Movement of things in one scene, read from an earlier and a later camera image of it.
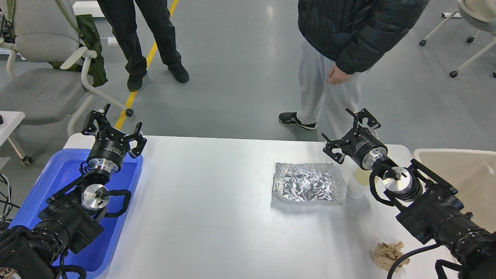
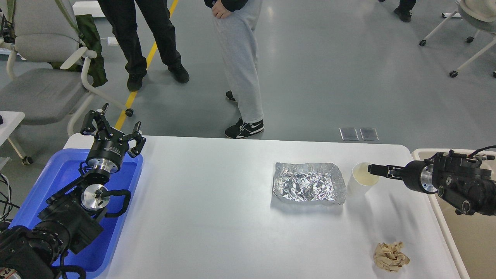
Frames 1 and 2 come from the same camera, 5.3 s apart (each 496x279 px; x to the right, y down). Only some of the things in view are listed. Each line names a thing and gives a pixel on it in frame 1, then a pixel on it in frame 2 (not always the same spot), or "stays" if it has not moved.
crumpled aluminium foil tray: x=309 y=182 stays
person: x=340 y=40 → x=236 y=22
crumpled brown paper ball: x=386 y=254 stays
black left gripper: x=109 y=149 stays
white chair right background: x=480 y=14 stays
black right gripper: x=362 y=147 → x=417 y=175
